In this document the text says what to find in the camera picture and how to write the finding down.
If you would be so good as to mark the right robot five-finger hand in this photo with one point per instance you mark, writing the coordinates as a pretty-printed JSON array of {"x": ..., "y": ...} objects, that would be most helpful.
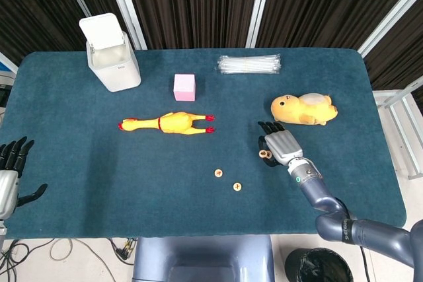
[{"x": 284, "y": 146}]

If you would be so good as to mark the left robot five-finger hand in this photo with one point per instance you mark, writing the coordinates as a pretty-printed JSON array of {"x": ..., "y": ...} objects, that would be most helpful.
[{"x": 6, "y": 193}]

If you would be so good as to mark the wooden chess piece black character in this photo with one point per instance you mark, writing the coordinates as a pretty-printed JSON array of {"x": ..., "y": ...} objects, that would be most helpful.
[{"x": 262, "y": 154}]

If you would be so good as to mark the wooden chess piece red character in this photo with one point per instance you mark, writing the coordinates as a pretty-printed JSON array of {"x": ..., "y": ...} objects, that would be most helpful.
[
  {"x": 218, "y": 173},
  {"x": 237, "y": 187}
]

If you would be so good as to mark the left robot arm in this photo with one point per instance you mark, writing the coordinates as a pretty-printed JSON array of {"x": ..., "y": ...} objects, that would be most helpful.
[{"x": 1, "y": 227}]

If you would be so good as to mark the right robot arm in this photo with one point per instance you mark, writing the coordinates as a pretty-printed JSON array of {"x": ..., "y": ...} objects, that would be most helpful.
[{"x": 317, "y": 193}]

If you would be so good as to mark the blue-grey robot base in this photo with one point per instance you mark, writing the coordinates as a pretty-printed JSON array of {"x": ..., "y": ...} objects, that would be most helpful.
[{"x": 201, "y": 259}]

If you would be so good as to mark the yellow plush animal toy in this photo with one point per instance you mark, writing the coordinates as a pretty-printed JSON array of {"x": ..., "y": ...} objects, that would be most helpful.
[{"x": 297, "y": 110}]

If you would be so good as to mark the bundle of clear straws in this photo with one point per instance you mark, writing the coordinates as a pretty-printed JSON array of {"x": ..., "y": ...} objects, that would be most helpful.
[{"x": 249, "y": 64}]

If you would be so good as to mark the teal blue table cloth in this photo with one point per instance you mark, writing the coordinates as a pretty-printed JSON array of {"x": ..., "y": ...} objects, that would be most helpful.
[{"x": 99, "y": 163}]

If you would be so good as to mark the black box device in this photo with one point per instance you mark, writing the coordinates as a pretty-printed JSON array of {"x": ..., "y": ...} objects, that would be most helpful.
[{"x": 2, "y": 95}]

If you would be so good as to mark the yellow rubber chicken toy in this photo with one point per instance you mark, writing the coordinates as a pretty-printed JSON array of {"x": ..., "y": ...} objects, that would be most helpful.
[{"x": 175, "y": 123}]

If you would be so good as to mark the pink cube block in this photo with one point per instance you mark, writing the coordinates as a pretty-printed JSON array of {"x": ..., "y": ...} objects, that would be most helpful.
[{"x": 184, "y": 88}]

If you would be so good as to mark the black bin with bag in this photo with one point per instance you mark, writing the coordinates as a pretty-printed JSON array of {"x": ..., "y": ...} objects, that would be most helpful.
[{"x": 317, "y": 267}]

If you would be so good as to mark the blue white panel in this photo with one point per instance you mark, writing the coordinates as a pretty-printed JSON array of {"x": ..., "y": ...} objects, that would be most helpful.
[{"x": 5, "y": 64}]

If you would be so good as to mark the black power plug strip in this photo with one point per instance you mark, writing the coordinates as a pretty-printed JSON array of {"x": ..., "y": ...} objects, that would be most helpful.
[{"x": 124, "y": 251}]

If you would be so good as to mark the dark pleated curtain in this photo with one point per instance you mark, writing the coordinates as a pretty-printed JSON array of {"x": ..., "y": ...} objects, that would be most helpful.
[
  {"x": 403, "y": 51},
  {"x": 195, "y": 4},
  {"x": 324, "y": 4},
  {"x": 33, "y": 4}
]

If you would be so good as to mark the white trash bin with lid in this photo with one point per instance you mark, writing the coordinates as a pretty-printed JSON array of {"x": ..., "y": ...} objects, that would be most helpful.
[{"x": 115, "y": 70}]

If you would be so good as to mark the white metal frame rack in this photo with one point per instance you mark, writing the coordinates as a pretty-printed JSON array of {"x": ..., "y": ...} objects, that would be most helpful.
[{"x": 401, "y": 94}]

